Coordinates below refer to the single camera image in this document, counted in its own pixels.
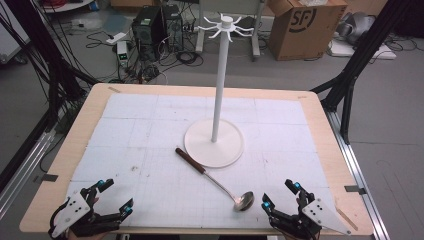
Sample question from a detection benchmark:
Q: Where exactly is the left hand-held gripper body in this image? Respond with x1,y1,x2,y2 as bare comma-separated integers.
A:
49,187,123,240

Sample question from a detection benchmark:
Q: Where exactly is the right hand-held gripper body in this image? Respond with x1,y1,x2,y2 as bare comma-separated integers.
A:
268,197,352,240

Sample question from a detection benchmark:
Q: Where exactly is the steel ladle with wooden handle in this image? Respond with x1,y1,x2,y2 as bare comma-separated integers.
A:
175,147,256,213

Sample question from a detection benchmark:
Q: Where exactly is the white hook rack stand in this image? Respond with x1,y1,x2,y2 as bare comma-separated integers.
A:
183,13,255,169

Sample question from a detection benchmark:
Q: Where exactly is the person's left hand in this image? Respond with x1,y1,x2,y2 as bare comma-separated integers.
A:
67,231,109,240

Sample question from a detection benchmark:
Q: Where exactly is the person's right hand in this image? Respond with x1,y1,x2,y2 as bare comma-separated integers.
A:
279,231,316,240

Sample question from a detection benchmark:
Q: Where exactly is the brown tape strip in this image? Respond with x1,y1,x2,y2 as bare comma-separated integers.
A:
335,207,360,232

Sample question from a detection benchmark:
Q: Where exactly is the black metal clip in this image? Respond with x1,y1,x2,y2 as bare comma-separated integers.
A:
343,184,368,196
32,173,60,184

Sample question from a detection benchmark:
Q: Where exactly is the white grid mat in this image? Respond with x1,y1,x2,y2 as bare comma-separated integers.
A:
67,92,338,230

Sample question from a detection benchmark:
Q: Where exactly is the white device with green display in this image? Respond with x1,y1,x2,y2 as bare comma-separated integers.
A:
115,40,130,68

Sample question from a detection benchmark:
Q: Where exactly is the white power strip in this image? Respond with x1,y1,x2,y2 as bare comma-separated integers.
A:
105,31,128,46

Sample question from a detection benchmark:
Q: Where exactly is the flat white board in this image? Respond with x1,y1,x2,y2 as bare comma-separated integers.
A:
327,39,398,61

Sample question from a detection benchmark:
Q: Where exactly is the brown cardboard box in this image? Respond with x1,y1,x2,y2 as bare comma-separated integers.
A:
267,0,350,62

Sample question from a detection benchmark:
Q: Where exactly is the large black computer tower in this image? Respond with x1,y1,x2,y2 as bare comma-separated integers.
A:
131,5,166,62

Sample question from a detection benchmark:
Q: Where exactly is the slim black computer tower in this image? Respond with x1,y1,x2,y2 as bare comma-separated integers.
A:
162,3,185,53

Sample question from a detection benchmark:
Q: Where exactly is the grey bag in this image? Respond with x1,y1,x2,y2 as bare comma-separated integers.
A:
335,11,377,47

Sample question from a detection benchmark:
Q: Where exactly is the round white table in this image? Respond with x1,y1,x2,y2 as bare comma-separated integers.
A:
41,0,96,15

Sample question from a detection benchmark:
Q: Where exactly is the aluminium rail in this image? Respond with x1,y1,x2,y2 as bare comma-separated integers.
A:
324,109,392,240
0,127,57,219

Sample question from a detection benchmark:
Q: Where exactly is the black metal frame strut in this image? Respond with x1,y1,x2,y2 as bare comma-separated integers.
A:
0,0,100,135
310,0,413,146

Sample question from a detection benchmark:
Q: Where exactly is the black power cable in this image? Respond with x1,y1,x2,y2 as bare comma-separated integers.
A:
85,30,115,50

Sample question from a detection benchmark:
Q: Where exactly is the coiled black cable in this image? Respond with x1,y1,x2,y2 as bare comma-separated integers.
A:
174,49,205,68

